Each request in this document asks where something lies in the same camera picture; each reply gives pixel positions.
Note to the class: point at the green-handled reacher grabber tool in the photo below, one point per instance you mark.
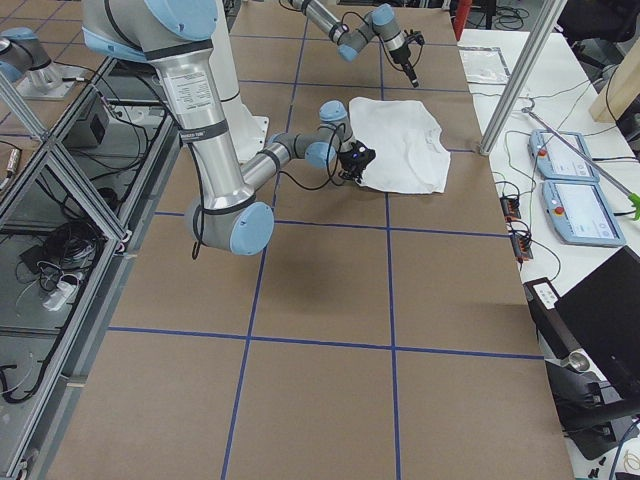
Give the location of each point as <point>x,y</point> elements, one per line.
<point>631,196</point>

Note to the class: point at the blue teach pendant near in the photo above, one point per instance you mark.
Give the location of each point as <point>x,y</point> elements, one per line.
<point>580,214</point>

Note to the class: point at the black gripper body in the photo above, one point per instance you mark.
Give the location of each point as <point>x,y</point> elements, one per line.
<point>398,55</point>
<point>347,161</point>

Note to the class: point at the blue teach pendant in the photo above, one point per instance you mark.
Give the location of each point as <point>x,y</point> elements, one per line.
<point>580,214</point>
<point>555,160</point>

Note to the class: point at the white long-sleeve printed shirt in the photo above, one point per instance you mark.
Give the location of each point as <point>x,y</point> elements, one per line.
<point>409,156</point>

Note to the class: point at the aluminium frame structure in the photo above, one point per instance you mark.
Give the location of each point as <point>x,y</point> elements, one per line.
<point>73,219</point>

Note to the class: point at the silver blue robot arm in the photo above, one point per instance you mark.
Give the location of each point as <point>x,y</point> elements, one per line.
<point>380,23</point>
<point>176,38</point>

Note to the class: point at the blue teach pendant far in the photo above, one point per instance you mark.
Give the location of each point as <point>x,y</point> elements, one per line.
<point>555,160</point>

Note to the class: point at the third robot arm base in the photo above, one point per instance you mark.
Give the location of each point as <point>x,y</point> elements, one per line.
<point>25,61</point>

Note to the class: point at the clear plastic bag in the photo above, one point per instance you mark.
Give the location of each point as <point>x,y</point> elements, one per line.
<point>484,65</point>

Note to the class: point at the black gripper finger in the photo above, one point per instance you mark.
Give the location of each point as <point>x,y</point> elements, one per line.
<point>353,176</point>
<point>411,75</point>

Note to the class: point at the aluminium frame post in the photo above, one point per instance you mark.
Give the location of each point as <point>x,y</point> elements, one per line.
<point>526,61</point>

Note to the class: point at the black laptop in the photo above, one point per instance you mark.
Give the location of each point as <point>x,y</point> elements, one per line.
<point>594,327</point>

